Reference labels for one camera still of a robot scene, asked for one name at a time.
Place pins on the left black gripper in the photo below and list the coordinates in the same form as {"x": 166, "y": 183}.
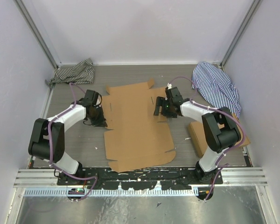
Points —
{"x": 102, "y": 120}

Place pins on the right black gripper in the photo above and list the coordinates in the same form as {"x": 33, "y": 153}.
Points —
{"x": 161, "y": 102}

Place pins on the brown cardboard box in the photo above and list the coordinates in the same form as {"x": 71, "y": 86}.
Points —
{"x": 197, "y": 135}
{"x": 135, "y": 138}

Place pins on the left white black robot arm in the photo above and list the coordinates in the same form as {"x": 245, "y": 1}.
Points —
{"x": 47, "y": 140}

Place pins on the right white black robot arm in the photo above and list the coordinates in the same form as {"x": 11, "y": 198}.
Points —
{"x": 222, "y": 131}

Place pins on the folded brown cardboard box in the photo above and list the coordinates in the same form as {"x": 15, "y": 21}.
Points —
{"x": 197, "y": 135}

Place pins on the black white striped cloth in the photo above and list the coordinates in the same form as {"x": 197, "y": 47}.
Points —
{"x": 81, "y": 73}

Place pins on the blue white striped cloth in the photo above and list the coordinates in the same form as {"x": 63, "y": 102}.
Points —
{"x": 215, "y": 86}

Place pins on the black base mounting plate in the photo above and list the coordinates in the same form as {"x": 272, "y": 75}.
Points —
{"x": 175, "y": 178}

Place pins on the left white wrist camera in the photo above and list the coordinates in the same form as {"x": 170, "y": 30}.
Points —
{"x": 99, "y": 100}

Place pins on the aluminium front rail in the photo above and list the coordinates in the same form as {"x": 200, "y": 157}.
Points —
{"x": 237, "y": 176}

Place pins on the light blue slotted cable duct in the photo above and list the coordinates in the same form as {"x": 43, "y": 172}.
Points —
{"x": 106, "y": 193}

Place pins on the left aluminium frame post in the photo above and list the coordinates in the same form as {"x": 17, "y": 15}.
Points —
{"x": 30, "y": 16}

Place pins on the aluminium frame post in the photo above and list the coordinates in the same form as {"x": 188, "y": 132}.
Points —
{"x": 30, "y": 16}
{"x": 241, "y": 30}

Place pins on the right aluminium frame post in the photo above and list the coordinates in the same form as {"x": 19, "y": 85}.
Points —
{"x": 241, "y": 30}

